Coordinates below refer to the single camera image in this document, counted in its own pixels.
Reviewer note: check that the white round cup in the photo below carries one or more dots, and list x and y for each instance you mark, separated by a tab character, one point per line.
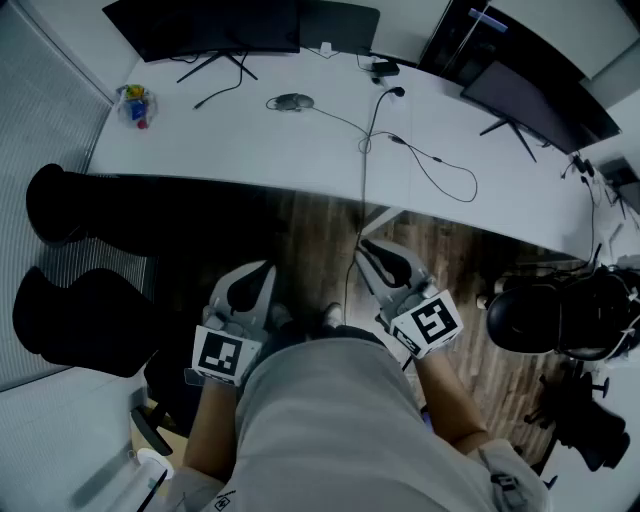
154	461

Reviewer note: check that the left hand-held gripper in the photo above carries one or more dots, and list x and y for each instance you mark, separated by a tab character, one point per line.
220	352

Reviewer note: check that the black chair wheel base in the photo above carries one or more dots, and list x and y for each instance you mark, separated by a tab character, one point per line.
585	425

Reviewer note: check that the black power adapter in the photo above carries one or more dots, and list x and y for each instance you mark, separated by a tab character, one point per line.
385	68

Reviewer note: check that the black angled monitor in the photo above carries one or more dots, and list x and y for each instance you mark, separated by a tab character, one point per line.
540	105

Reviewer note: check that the black round-backed office chair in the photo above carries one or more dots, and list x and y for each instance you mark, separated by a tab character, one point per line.
525	317

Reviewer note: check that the person's right shoe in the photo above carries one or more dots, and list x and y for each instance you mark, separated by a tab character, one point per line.
333	314

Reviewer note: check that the clear bag of colourful toys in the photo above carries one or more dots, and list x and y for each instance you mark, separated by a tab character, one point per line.
136	106

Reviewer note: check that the white desk leg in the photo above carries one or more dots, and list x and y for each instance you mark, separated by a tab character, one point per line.
382	219

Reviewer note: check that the person's left forearm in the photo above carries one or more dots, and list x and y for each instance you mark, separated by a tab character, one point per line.
210	430

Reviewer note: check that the grey computer mouse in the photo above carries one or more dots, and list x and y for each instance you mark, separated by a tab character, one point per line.
295	102

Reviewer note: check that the person's left shoe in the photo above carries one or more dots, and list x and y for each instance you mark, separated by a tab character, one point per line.
281	316

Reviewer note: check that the small black monitor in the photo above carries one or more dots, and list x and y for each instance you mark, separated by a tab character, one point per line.
340	25

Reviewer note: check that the large black monitor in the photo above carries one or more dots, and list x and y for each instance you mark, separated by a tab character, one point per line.
200	25

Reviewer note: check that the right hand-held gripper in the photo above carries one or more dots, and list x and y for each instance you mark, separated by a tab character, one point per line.
425	320

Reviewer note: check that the person's right forearm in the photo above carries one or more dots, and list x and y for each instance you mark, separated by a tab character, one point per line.
447	400

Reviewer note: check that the person's shoe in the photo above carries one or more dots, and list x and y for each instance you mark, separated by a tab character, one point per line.
333	314
281	316

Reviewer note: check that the person's grey shirt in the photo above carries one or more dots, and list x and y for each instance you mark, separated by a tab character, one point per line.
340	435

